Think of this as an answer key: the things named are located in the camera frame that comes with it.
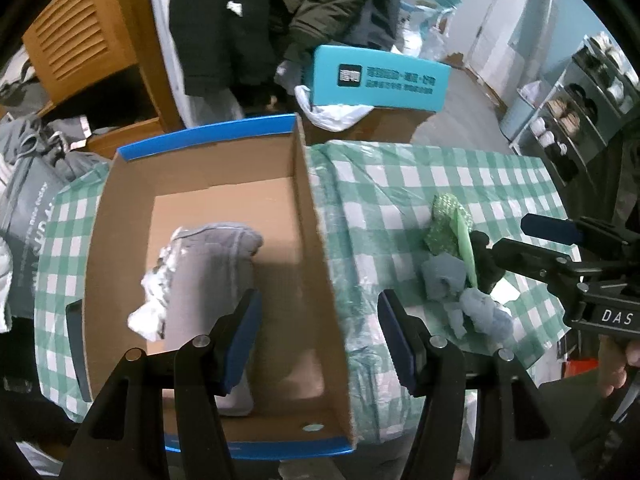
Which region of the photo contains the blue cardboard shoe box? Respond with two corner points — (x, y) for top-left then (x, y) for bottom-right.
(65, 113), (358, 461)

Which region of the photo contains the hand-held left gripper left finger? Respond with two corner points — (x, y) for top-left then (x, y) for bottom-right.
(59, 287), (264, 480)

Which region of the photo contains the white plastic bag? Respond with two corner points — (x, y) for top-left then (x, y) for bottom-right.
(294, 85), (373, 132)

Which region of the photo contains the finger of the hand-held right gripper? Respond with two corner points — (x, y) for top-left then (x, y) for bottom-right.
(521, 213), (640, 261)
(492, 238), (588, 293)

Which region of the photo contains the long grey cloth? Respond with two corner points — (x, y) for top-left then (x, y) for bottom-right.
(162, 222), (266, 418)

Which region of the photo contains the grey shoe rack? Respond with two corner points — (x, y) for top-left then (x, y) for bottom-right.
(510, 32), (640, 186)

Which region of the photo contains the wooden slatted cabinet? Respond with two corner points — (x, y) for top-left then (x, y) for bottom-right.
(0, 0), (183, 161)

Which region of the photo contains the clear plastic bag bundle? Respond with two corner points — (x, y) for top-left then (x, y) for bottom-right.
(390, 0), (463, 58)

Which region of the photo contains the brown cardboard box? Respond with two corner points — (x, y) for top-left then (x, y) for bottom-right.
(302, 107), (436, 147)

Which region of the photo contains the person's right hand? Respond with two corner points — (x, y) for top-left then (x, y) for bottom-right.
(597, 337), (640, 398)

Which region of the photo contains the green sparkly scouring cloth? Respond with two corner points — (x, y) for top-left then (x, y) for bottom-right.
(424, 194), (473, 258)

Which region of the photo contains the group of shoes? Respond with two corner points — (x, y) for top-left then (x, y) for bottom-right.
(530, 35), (636, 171)

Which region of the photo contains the light blue trash bin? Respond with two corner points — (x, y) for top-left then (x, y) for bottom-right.
(497, 80), (543, 141)

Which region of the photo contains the crumpled white plastic wrap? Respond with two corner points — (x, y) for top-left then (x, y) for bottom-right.
(127, 227), (186, 343)

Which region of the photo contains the black cloth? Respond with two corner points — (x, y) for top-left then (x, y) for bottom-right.
(467, 231), (506, 293)

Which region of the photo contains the grey hooded garment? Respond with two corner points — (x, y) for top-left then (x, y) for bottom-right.
(0, 115), (111, 181)

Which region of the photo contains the teal printed box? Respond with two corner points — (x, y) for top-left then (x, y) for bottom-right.
(302, 44), (452, 113)

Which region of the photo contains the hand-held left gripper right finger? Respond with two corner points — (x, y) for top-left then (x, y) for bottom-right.
(377, 289), (583, 480)

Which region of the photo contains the green checkered tablecloth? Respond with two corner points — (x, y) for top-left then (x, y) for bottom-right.
(32, 140), (576, 446)

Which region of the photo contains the blue-grey cloth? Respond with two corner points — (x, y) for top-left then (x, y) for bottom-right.
(421, 253), (468, 302)

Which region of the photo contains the small grey-blue cloth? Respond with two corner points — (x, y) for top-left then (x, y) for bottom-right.
(274, 57), (311, 96)

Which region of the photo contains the black jacket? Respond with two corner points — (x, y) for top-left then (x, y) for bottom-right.
(167, 0), (281, 96)

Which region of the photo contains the grey printed bag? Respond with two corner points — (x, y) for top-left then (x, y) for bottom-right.
(0, 152), (106, 321)

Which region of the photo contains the light green cloth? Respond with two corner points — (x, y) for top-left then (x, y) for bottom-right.
(452, 210), (481, 291)

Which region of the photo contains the red plastic object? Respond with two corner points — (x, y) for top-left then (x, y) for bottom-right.
(562, 357), (601, 386)

